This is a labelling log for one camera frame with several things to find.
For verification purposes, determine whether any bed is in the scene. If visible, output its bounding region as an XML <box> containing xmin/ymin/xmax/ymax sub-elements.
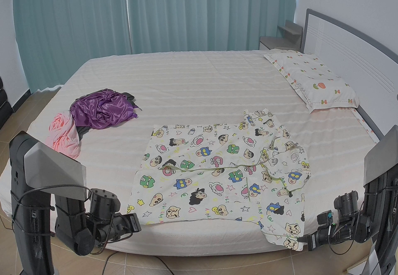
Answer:
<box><xmin>0</xmin><ymin>8</ymin><xmax>398</xmax><ymax>257</ymax></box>

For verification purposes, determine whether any white printed pyjama top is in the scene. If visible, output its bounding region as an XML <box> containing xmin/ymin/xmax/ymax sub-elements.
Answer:
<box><xmin>127</xmin><ymin>109</ymin><xmax>311</xmax><ymax>251</ymax></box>

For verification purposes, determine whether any black cable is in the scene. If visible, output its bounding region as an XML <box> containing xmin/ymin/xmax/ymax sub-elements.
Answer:
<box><xmin>104</xmin><ymin>251</ymin><xmax>175</xmax><ymax>275</ymax></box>
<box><xmin>93</xmin><ymin>230</ymin><xmax>134</xmax><ymax>248</ymax></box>
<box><xmin>326</xmin><ymin>243</ymin><xmax>355</xmax><ymax>256</ymax></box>

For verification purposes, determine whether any grey bedside table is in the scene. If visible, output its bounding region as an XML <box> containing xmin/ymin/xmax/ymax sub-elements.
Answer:
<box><xmin>260</xmin><ymin>20</ymin><xmax>303</xmax><ymax>51</ymax></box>

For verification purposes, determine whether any blue-green curtain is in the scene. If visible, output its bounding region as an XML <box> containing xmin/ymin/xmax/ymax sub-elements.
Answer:
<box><xmin>126</xmin><ymin>0</ymin><xmax>299</xmax><ymax>52</ymax></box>
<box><xmin>13</xmin><ymin>0</ymin><xmax>132</xmax><ymax>91</ymax></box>

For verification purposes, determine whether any pink garment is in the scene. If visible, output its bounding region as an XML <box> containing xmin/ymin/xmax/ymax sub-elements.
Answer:
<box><xmin>45</xmin><ymin>111</ymin><xmax>81</xmax><ymax>160</ymax></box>

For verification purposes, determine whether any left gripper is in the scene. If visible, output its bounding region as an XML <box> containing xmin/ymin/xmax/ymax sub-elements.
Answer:
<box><xmin>117</xmin><ymin>212</ymin><xmax>142</xmax><ymax>236</ymax></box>

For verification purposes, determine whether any purple satin garment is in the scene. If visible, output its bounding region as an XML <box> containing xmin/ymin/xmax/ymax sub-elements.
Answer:
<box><xmin>69</xmin><ymin>88</ymin><xmax>139</xmax><ymax>130</ymax></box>

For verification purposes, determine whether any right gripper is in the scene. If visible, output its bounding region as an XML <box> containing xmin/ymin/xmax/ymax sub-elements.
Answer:
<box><xmin>297</xmin><ymin>226</ymin><xmax>335</xmax><ymax>251</ymax></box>

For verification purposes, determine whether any dark grey garment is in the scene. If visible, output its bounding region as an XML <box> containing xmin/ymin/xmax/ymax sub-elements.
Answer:
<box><xmin>76</xmin><ymin>92</ymin><xmax>143</xmax><ymax>141</ymax></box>

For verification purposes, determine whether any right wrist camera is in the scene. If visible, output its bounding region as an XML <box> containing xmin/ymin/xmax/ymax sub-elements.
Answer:
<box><xmin>317</xmin><ymin>210</ymin><xmax>335</xmax><ymax>226</ymax></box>

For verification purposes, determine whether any white printed pillow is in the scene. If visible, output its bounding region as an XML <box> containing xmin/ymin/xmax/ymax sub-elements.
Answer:
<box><xmin>264</xmin><ymin>48</ymin><xmax>360</xmax><ymax>113</ymax></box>

